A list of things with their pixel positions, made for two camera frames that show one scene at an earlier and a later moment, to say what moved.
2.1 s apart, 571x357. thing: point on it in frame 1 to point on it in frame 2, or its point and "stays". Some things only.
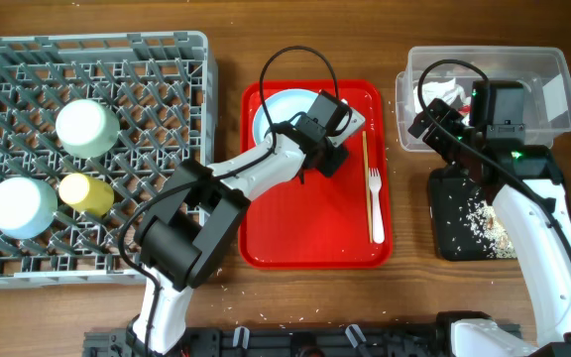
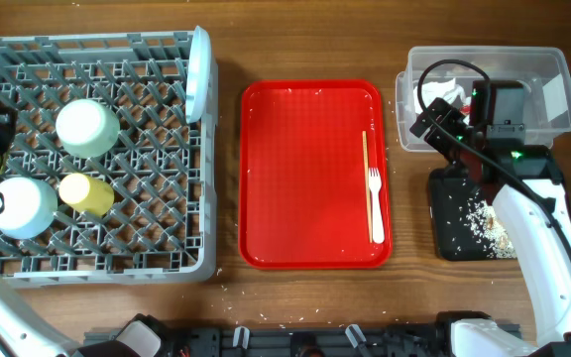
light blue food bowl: x=86 y=129 stays
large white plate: x=282 y=107 to x=198 y=77
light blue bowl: x=21 y=207 stays
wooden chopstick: x=368 y=187 stays
